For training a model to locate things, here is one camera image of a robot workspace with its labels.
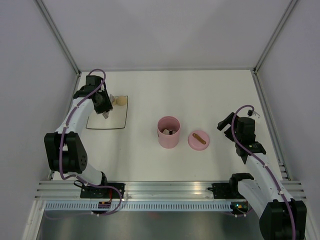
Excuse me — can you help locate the pink round lid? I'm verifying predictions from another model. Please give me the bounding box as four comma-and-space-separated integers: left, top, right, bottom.
187, 130, 210, 151

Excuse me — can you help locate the beige round bun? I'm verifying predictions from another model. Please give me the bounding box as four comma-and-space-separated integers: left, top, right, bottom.
116, 95, 128, 106
111, 98, 117, 106

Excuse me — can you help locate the white square plate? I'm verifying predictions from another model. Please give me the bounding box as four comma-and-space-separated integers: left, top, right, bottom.
86, 95, 129, 130

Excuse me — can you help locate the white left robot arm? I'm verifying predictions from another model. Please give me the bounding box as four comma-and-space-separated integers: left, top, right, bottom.
44, 70, 113, 198

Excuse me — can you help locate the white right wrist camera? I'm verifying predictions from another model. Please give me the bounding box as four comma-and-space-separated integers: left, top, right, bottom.
250, 111, 262, 124

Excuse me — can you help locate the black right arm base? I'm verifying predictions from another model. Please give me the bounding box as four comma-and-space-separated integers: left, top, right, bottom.
211, 182, 237, 200

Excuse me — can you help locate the right aluminium frame post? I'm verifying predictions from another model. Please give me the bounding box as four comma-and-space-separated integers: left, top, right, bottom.
252, 0, 300, 75

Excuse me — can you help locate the white sushi roll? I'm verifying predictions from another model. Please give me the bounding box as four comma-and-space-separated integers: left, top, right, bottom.
162, 129, 171, 135

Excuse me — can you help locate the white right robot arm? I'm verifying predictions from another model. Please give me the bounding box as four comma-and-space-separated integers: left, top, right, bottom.
217, 112, 307, 240

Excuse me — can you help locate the left aluminium frame post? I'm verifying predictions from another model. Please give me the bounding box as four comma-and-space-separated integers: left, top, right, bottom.
34, 0, 81, 77

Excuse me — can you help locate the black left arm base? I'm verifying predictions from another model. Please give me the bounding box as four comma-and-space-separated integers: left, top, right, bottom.
80, 182, 126, 199

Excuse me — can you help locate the aluminium frame post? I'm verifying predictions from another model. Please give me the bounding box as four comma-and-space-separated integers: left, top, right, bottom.
252, 0, 300, 75
34, 0, 81, 77

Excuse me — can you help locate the aluminium rail beam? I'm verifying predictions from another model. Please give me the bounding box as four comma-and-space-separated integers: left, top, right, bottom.
34, 181, 308, 200

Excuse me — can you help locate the tan leather lid strap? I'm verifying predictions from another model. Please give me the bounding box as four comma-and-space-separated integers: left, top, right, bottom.
192, 133, 207, 146

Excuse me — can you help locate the white slotted cable duct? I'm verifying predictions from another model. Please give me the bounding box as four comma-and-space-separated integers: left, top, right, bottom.
44, 201, 232, 212

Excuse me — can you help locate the pink cylindrical lunch container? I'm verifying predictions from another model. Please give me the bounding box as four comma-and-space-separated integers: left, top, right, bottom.
157, 116, 181, 149

